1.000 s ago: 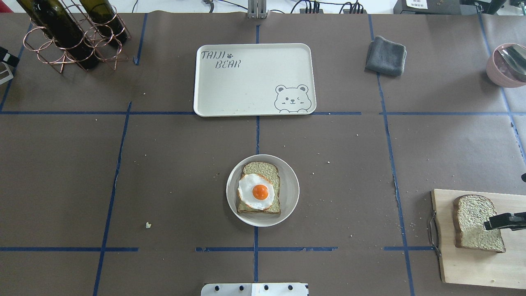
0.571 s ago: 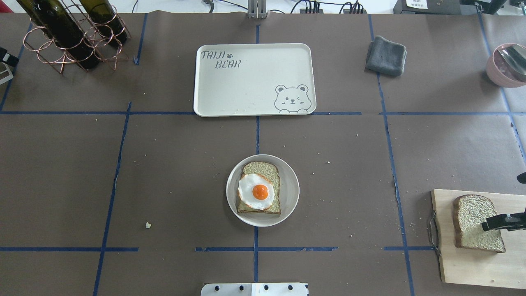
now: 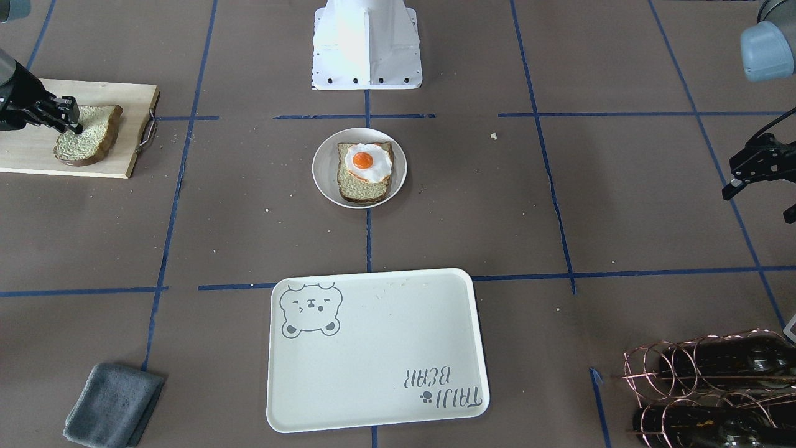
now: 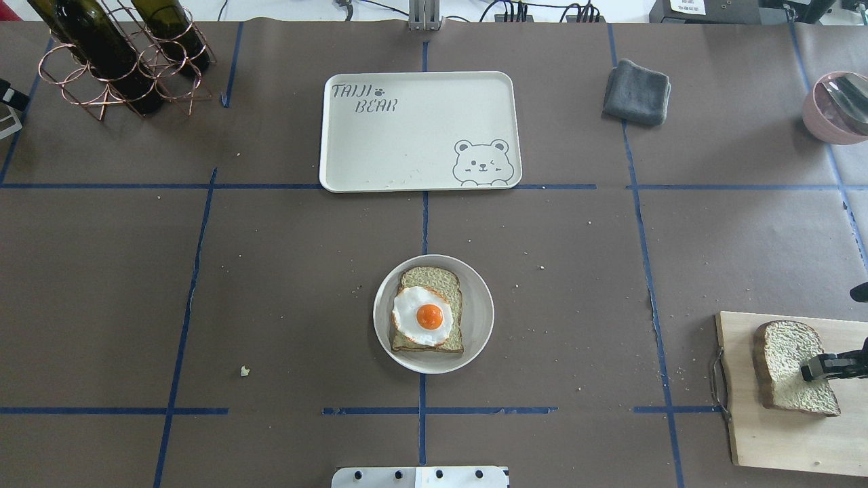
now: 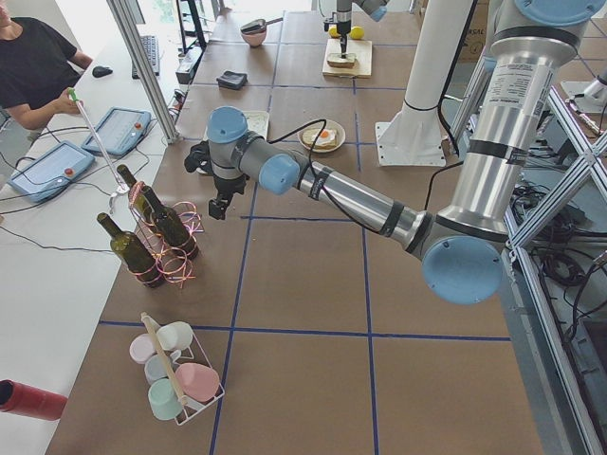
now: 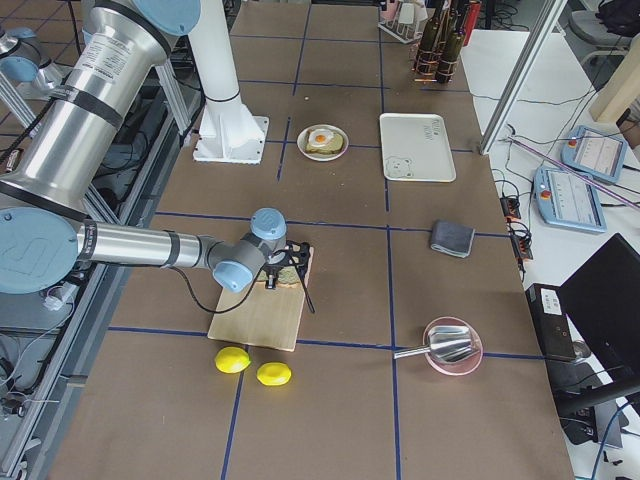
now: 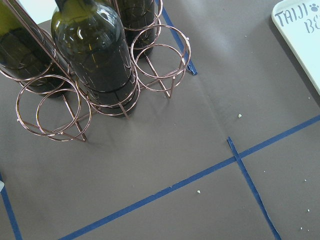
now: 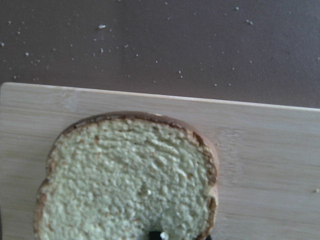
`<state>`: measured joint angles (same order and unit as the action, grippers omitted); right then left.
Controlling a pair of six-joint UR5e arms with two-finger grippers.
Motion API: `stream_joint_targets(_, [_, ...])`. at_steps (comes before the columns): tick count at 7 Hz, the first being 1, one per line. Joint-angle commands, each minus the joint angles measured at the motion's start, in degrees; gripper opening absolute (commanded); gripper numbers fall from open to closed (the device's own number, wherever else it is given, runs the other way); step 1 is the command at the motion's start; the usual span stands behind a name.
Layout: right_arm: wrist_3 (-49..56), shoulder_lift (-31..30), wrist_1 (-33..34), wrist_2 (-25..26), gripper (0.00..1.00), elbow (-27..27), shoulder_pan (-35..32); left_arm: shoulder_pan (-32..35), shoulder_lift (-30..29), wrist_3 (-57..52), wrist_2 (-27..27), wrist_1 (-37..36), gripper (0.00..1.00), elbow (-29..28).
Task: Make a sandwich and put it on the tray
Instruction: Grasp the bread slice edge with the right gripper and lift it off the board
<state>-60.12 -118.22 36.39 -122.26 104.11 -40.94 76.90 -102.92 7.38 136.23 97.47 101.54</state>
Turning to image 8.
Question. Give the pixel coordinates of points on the wooden cutting board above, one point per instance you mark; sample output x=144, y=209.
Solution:
x=269, y=155

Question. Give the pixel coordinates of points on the bread slice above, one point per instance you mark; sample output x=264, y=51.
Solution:
x=127, y=176

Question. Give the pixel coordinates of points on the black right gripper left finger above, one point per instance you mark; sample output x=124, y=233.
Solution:
x=154, y=235

